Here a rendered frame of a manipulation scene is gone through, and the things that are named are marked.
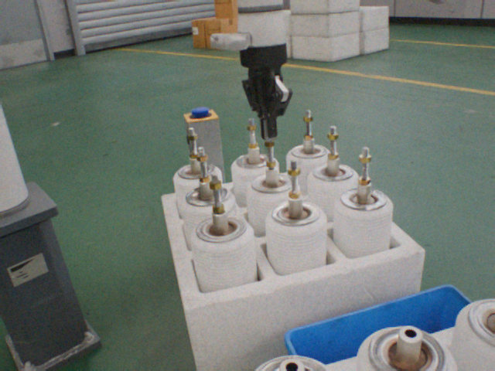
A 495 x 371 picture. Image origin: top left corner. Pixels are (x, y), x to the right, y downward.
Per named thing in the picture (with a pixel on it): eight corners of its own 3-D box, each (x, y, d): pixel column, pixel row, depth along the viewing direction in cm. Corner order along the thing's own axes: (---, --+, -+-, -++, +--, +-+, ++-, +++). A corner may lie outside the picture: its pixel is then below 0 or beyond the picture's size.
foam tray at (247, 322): (202, 392, 68) (184, 309, 60) (173, 263, 102) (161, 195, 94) (414, 332, 76) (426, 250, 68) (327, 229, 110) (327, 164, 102)
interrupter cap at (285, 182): (247, 195, 76) (247, 191, 75) (255, 176, 82) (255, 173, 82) (291, 195, 74) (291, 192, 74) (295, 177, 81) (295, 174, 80)
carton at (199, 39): (215, 43, 490) (213, 17, 477) (227, 44, 473) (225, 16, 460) (193, 47, 474) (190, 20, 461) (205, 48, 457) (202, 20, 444)
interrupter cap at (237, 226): (257, 230, 65) (256, 226, 64) (215, 250, 61) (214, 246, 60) (227, 213, 70) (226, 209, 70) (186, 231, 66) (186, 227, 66)
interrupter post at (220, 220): (232, 230, 65) (230, 211, 64) (219, 236, 64) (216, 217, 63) (223, 225, 67) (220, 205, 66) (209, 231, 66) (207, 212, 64)
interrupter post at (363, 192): (353, 199, 71) (353, 181, 70) (366, 197, 71) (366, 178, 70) (360, 205, 69) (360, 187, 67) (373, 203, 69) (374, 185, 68)
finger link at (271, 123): (264, 107, 71) (266, 137, 73) (273, 110, 69) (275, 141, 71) (271, 106, 72) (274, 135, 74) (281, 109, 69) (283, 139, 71)
